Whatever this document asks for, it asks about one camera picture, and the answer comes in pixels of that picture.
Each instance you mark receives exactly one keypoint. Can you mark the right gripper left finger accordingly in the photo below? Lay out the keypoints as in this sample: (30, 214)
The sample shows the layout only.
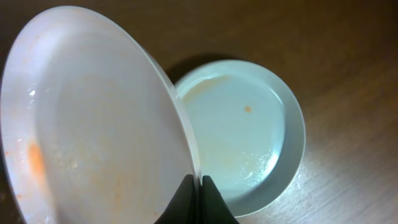
(182, 208)

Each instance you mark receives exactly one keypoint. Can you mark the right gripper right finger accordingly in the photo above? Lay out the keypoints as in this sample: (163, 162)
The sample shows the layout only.
(213, 209)

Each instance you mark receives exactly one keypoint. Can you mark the pinkish white plate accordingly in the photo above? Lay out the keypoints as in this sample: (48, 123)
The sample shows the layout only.
(92, 129)

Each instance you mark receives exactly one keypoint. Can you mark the light blue plate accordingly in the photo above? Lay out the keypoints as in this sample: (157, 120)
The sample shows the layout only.
(249, 129)

